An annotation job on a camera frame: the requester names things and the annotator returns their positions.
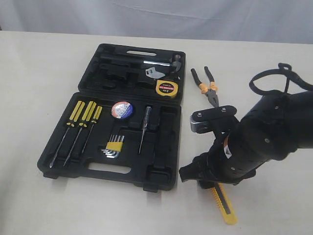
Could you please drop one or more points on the black electrical tape roll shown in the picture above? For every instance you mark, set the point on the black electrical tape roll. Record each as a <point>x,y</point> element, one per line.
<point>122,110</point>

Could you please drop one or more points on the yellow tape measure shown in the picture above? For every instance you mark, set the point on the yellow tape measure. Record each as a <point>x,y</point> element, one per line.
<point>166,88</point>

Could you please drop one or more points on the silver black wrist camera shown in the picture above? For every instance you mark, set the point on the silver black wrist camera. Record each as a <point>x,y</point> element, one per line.
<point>217,120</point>

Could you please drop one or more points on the orange black combination pliers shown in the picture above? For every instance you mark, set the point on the orange black combination pliers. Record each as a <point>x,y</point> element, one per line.
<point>210,91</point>

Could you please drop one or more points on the clear voltage tester screwdriver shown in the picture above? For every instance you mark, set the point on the clear voltage tester screwdriver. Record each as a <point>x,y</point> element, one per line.
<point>144,126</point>

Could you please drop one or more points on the black plastic tool case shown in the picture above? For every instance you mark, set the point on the black plastic tool case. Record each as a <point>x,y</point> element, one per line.
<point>155,168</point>

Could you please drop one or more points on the hex key set yellow holder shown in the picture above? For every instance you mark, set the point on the hex key set yellow holder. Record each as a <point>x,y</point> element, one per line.
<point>113,147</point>

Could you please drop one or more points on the small yellow black screwdriver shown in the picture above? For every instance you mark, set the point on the small yellow black screwdriver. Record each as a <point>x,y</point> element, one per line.
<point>94,120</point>

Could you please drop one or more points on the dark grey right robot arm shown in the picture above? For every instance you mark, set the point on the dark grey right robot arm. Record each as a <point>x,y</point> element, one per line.
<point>276,126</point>

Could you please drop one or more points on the adjustable wrench steel head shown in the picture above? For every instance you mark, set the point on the adjustable wrench steel head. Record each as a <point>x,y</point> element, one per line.
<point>123,71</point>

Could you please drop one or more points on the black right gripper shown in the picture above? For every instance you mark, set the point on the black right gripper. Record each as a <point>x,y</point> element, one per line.
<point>231,159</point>

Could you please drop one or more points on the claw hammer black handle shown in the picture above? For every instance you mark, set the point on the claw hammer black handle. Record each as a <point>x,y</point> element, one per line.
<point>137,62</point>

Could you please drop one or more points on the yellow black utility knife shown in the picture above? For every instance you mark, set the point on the yellow black utility knife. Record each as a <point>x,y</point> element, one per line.
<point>224,204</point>

